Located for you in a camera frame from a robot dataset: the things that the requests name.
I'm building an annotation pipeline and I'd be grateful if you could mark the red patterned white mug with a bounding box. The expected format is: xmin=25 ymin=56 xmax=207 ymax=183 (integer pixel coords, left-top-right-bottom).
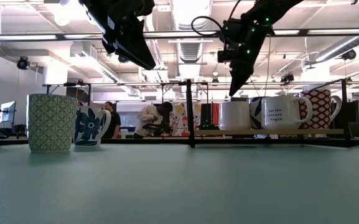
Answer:
xmin=297 ymin=89 xmax=343 ymax=130

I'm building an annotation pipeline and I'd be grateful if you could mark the green patterned white mug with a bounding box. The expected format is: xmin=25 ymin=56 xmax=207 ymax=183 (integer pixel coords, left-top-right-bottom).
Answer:
xmin=27 ymin=93 xmax=78 ymax=154

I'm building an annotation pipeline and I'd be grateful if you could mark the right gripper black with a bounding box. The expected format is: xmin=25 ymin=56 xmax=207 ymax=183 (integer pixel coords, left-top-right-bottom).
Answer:
xmin=218 ymin=17 xmax=275 ymax=98

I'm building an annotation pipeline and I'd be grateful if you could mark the person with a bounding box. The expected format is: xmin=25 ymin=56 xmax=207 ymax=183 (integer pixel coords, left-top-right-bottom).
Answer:
xmin=133 ymin=101 xmax=174 ymax=139
xmin=103 ymin=101 xmax=123 ymax=139

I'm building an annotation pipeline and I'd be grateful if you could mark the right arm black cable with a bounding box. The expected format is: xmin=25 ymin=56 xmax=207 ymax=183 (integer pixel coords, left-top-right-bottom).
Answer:
xmin=190 ymin=0 xmax=242 ymax=37

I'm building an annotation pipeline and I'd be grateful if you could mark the blue flower white mug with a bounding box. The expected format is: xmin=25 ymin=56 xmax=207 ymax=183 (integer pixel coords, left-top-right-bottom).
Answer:
xmin=249 ymin=96 xmax=266 ymax=130
xmin=73 ymin=105 xmax=112 ymax=147

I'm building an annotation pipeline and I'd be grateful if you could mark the white mug pink inside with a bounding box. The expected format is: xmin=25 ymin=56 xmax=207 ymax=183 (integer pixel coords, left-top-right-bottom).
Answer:
xmin=218 ymin=101 xmax=251 ymax=131

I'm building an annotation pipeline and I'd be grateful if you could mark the silver ventilation duct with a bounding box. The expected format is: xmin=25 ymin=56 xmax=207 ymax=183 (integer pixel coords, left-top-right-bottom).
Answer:
xmin=171 ymin=0 xmax=213 ymax=80

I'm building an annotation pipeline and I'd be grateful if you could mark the colourful floral cloth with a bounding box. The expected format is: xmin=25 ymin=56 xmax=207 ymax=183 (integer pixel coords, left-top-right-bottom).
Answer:
xmin=170 ymin=102 xmax=220 ymax=137

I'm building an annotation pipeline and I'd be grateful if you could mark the small white monitor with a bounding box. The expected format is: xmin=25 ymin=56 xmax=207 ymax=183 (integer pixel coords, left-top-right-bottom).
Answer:
xmin=0 ymin=101 xmax=17 ymax=123

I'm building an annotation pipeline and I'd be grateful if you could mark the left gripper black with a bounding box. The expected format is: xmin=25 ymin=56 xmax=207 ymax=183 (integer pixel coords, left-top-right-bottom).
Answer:
xmin=78 ymin=0 xmax=157 ymax=71

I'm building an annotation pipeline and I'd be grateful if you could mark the wooden shelf with black frame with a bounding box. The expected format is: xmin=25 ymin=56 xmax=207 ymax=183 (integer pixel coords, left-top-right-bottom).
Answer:
xmin=185 ymin=77 xmax=352 ymax=149

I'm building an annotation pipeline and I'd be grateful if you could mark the black metal table frame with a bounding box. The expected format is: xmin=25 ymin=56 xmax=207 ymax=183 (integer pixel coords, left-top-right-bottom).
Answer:
xmin=0 ymin=136 xmax=359 ymax=149

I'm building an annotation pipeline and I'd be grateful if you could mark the white mug with text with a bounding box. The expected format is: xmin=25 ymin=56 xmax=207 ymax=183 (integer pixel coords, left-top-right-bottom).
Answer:
xmin=261 ymin=95 xmax=314 ymax=131

